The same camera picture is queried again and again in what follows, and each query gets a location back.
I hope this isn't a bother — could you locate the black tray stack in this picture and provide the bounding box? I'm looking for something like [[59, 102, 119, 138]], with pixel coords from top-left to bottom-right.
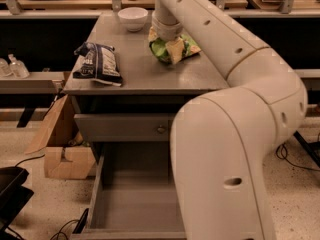
[[0, 167, 34, 240]]

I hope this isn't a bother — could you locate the clear plastic bottle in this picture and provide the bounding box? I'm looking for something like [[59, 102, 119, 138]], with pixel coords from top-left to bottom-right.
[[0, 58, 12, 77], [8, 54, 29, 79]]

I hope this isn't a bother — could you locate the dark blue chip bag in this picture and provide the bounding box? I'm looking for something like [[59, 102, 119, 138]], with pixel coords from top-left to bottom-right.
[[73, 42, 123, 86]]

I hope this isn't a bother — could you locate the open grey middle drawer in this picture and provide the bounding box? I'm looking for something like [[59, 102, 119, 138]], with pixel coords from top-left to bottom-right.
[[71, 142, 186, 240]]

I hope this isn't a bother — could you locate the brown cardboard box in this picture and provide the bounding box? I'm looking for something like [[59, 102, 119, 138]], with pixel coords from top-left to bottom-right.
[[25, 96, 95, 180]]

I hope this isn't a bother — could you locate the closed grey top drawer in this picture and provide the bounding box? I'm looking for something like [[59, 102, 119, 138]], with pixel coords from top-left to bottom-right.
[[74, 113, 174, 142]]

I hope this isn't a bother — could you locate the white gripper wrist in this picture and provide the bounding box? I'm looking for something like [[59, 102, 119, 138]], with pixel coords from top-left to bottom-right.
[[148, 0, 184, 64]]

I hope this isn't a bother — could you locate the black floor cable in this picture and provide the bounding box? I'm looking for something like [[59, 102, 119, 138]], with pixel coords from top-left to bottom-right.
[[49, 219, 81, 240], [275, 143, 320, 172]]

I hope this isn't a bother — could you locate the black floor cable right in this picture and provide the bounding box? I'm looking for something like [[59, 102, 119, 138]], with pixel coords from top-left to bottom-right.
[[275, 143, 320, 172]]

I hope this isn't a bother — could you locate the grey drawer cabinet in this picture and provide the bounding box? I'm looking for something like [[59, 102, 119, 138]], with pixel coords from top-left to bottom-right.
[[62, 10, 231, 240]]

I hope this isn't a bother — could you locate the black floor cable left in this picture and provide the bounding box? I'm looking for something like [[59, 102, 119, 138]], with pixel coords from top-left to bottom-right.
[[49, 219, 81, 240]]

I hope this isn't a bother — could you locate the green rice chip bag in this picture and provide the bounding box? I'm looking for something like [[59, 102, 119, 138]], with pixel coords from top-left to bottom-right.
[[149, 34, 201, 64]]

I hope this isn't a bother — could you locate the white ceramic bowl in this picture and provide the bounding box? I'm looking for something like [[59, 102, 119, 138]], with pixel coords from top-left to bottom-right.
[[118, 7, 148, 32]]

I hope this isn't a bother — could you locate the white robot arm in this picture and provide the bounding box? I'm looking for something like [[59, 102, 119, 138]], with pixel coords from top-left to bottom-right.
[[154, 0, 307, 240]]

